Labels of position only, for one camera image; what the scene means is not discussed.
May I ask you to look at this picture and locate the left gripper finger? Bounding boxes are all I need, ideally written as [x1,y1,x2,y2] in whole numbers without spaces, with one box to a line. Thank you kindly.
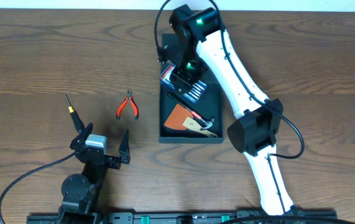
[76,123,93,144]
[118,129,130,153]

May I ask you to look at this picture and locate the blue screwdriver set case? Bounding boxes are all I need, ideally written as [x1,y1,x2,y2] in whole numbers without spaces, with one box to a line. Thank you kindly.
[159,63,207,103]

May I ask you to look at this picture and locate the orange scraper wooden handle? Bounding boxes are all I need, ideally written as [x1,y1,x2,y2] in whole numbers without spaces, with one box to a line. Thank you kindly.
[164,104,219,138]

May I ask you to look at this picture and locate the red handled cutting pliers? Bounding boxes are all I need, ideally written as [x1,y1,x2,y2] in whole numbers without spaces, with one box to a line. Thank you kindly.
[116,89,140,121]

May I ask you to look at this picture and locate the steel claw hammer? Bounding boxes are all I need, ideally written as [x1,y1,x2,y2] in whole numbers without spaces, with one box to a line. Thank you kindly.
[167,92,214,130]

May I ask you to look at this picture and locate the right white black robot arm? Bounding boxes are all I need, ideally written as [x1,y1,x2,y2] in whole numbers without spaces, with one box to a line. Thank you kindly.
[157,5,294,215]

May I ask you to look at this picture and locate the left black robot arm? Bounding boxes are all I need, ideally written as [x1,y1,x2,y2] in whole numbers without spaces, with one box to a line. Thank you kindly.
[56,123,131,224]

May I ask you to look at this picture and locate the black yellow screwdriver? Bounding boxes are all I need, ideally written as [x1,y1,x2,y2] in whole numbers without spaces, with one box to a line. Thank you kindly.
[64,95,85,133]

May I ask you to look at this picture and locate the dark green open box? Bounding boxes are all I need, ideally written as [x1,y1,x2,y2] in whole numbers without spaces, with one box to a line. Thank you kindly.
[157,33,224,145]

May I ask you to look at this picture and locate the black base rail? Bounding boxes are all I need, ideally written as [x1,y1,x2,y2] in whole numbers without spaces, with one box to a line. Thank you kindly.
[26,210,338,224]

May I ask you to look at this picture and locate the left black cable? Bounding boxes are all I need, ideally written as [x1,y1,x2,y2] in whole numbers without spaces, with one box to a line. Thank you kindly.
[0,151,76,224]

